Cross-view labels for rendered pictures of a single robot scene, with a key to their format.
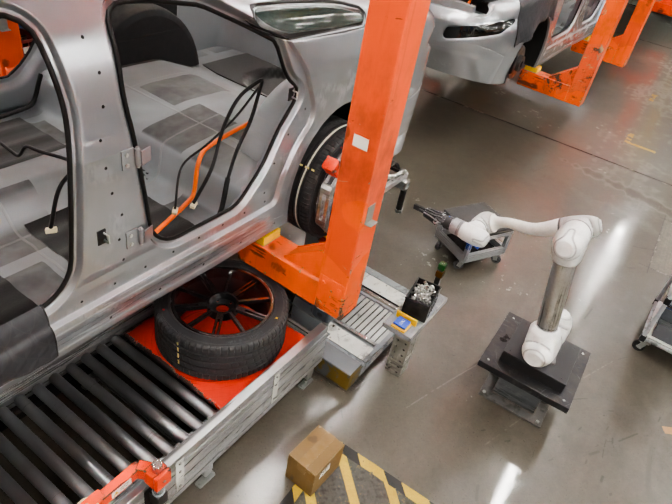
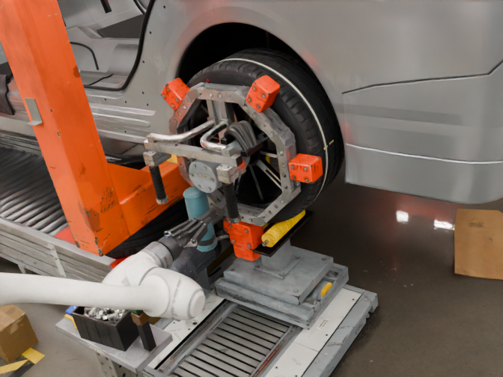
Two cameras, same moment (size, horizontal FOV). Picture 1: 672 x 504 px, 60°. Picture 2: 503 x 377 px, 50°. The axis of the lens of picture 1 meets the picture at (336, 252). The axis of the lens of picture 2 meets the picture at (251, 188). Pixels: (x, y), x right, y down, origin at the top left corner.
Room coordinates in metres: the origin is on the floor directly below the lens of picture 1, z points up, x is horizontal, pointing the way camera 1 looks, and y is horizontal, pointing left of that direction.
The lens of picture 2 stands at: (3.20, -1.81, 1.70)
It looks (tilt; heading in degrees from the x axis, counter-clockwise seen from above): 28 degrees down; 102
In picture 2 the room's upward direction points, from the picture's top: 10 degrees counter-clockwise
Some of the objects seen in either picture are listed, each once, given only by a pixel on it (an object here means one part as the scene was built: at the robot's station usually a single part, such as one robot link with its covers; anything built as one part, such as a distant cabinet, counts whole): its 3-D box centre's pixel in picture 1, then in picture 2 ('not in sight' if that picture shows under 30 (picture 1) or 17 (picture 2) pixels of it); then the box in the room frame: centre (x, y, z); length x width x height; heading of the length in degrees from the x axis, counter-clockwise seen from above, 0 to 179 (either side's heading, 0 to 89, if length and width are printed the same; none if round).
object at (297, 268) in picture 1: (287, 248); (150, 170); (2.34, 0.25, 0.69); 0.52 x 0.17 x 0.35; 61
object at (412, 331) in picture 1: (416, 311); (111, 332); (2.35, -0.49, 0.44); 0.43 x 0.17 x 0.03; 151
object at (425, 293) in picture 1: (421, 298); (110, 317); (2.37, -0.50, 0.51); 0.20 x 0.14 x 0.13; 160
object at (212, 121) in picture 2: not in sight; (180, 121); (2.63, -0.07, 1.03); 0.19 x 0.18 x 0.11; 61
